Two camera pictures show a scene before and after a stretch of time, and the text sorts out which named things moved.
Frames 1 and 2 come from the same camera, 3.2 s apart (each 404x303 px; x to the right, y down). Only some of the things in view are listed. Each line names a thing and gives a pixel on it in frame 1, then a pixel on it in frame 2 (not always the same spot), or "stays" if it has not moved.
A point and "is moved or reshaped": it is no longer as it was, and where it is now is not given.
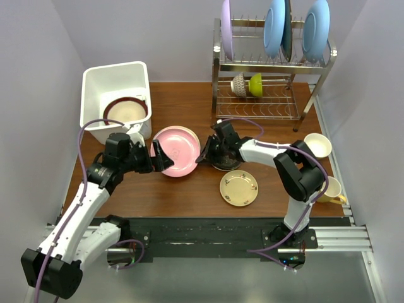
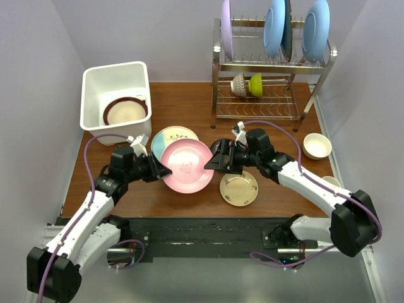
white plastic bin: (115, 99) stays
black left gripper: (159, 163) -> (156, 170)
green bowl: (255, 84) stays
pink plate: (183, 147) is moved or reshaped
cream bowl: (319, 144) stays
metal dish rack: (252, 85) stays
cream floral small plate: (238, 188) stays
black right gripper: (207, 148) -> (217, 163)
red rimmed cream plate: (125, 110) stays
